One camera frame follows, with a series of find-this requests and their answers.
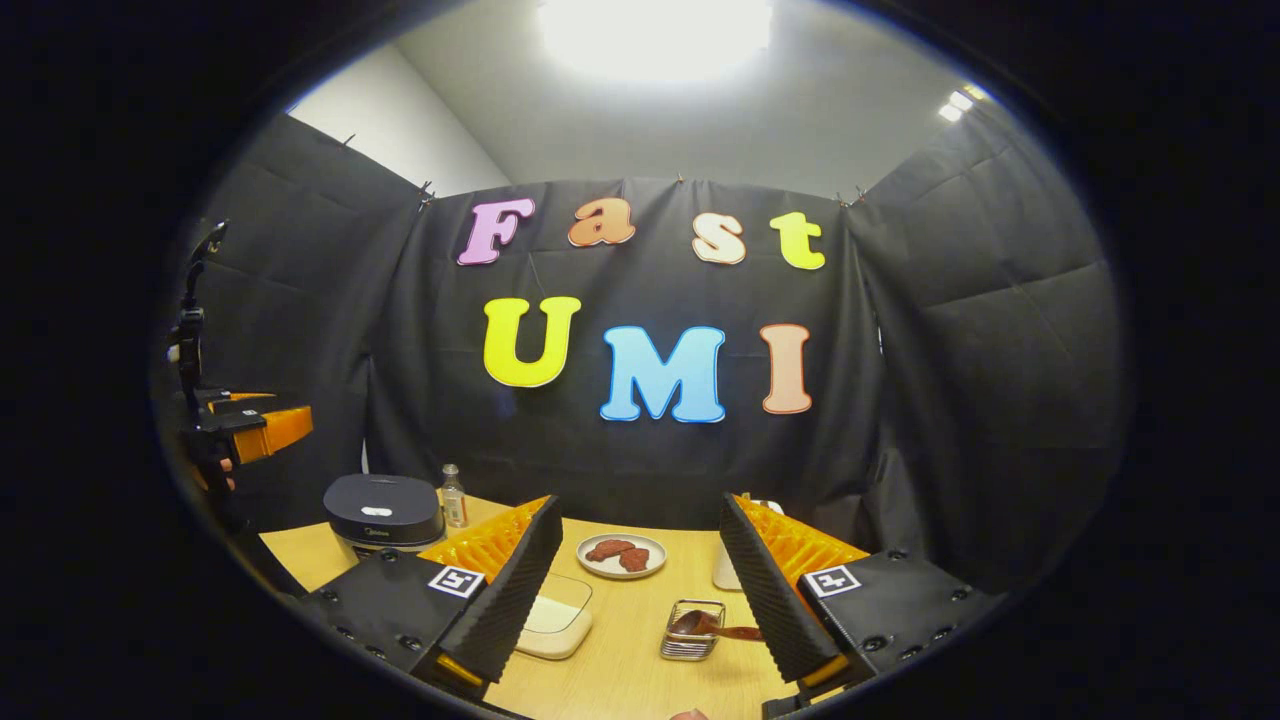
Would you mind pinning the round white plate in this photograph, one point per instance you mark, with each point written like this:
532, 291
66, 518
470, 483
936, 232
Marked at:
655, 555

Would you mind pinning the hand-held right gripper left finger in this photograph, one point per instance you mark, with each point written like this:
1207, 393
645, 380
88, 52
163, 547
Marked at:
510, 600

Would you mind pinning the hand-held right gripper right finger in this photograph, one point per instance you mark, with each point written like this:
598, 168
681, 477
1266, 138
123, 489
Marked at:
770, 600

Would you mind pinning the small ceiling light panel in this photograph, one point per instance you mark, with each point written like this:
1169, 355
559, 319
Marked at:
960, 103

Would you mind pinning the metal mesh chopstick holder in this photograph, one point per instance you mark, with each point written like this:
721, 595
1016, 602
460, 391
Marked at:
685, 648

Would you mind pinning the reddish brown meat piece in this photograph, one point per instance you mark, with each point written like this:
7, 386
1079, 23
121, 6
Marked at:
635, 560
608, 549

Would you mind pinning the white rice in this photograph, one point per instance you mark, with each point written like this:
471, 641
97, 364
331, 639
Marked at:
555, 615

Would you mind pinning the white box holder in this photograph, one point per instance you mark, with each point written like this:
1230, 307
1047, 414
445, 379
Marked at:
725, 572

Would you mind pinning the small clear glass bottle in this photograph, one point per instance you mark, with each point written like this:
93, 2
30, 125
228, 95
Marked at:
455, 505

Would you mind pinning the black rice cooker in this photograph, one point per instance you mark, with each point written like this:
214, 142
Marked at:
385, 510

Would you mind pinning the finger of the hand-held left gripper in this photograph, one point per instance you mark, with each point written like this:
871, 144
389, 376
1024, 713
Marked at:
280, 430

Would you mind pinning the brown wooden spoon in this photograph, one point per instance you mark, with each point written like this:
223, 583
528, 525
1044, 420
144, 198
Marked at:
705, 625

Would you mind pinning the black backdrop cloth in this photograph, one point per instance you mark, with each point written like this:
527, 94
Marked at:
960, 380

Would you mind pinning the clear plastic container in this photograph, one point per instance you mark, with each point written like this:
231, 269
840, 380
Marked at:
560, 645

